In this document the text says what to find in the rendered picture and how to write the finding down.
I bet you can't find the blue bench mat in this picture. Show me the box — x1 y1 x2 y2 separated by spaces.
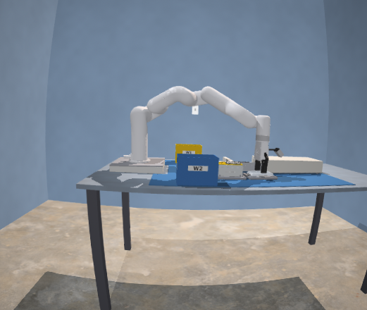
149 160 355 187

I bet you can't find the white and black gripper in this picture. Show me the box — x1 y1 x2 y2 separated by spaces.
254 140 269 173

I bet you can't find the blue open-top box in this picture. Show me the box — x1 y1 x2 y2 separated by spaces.
176 154 219 186

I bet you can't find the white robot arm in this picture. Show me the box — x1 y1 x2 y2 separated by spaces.
124 86 270 163

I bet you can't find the yellow open-top bin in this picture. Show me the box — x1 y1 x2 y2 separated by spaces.
175 144 202 163

